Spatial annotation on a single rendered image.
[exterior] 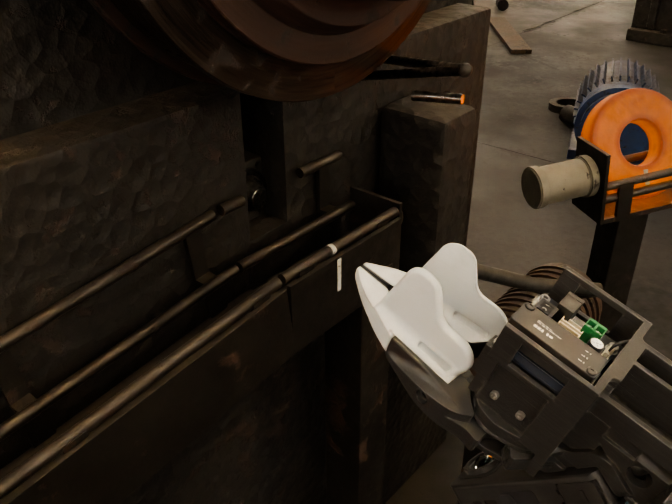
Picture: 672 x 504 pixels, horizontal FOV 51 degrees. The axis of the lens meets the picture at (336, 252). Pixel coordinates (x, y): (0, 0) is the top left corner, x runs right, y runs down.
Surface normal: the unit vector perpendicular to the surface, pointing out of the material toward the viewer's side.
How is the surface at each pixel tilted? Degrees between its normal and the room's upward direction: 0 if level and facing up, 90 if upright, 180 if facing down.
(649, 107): 62
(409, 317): 89
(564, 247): 1
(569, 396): 90
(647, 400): 90
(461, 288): 87
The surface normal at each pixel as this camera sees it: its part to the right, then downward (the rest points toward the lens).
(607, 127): 0.18, 0.03
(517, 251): 0.00, -0.86
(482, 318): -0.58, 0.37
